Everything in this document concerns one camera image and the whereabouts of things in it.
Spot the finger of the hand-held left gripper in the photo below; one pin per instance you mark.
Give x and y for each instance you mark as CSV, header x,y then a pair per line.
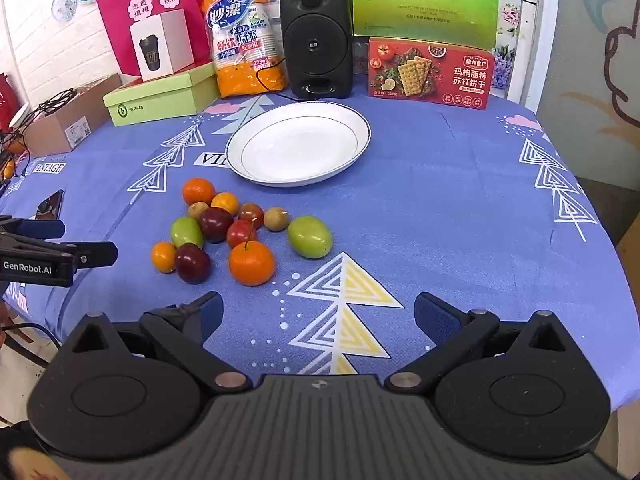
x,y
95,254
45,229

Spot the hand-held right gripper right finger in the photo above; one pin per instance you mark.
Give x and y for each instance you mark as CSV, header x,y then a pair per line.
x,y
434,316

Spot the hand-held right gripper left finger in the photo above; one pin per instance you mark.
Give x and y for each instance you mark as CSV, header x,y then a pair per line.
x,y
211,310

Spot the dark purple plum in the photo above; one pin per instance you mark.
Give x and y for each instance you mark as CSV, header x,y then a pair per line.
x,y
193,264

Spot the large orange mandarin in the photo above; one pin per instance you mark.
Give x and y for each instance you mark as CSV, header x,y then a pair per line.
x,y
252,263

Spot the small orange kumquat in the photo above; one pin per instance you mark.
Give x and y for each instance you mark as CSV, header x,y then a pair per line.
x,y
163,257

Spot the red cherry with stem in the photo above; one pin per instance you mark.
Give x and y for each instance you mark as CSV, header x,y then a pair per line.
x,y
240,235

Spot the small green jujube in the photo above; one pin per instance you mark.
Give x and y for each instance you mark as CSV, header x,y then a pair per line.
x,y
185,231

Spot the dark red plum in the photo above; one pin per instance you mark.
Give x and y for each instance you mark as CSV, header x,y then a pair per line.
x,y
216,224

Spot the small brown longan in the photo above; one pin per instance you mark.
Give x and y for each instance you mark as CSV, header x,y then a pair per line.
x,y
276,219
196,209

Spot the large green jujube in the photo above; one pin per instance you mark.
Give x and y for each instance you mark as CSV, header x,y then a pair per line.
x,y
310,236

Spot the white round plate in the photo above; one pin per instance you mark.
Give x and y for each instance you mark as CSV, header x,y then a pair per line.
x,y
300,145

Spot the black smartphone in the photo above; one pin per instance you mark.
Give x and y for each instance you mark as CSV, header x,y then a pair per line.
x,y
50,205

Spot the brown cardboard box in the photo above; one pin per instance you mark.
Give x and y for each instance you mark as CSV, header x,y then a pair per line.
x,y
55,127

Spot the red-brown cherry tomato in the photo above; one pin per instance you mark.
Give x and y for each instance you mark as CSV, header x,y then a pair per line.
x,y
251,213

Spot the blue printed tablecloth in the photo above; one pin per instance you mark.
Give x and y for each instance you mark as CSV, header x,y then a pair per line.
x,y
450,210

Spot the small yellow-orange citrus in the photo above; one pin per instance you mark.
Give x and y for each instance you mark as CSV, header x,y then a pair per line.
x,y
226,203

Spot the medium orange mandarin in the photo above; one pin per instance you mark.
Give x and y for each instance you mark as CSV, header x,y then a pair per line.
x,y
198,191

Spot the red kettle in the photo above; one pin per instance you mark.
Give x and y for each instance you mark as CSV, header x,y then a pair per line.
x,y
6,100

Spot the light green cardboard box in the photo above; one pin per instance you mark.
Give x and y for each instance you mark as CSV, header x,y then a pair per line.
x,y
160,102

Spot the white box with cup print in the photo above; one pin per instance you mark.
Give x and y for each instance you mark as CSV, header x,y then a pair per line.
x,y
160,45

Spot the orange paper cup pack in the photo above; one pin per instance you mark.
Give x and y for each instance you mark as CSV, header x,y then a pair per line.
x,y
245,75

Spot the red cracker box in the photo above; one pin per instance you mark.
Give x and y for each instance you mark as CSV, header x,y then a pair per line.
x,y
430,72

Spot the black speaker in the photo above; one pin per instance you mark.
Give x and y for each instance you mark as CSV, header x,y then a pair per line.
x,y
315,35

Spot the shiny green gift box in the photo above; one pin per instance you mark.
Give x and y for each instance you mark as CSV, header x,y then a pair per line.
x,y
425,5

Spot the white door frame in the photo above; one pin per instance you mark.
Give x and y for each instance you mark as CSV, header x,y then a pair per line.
x,y
537,35

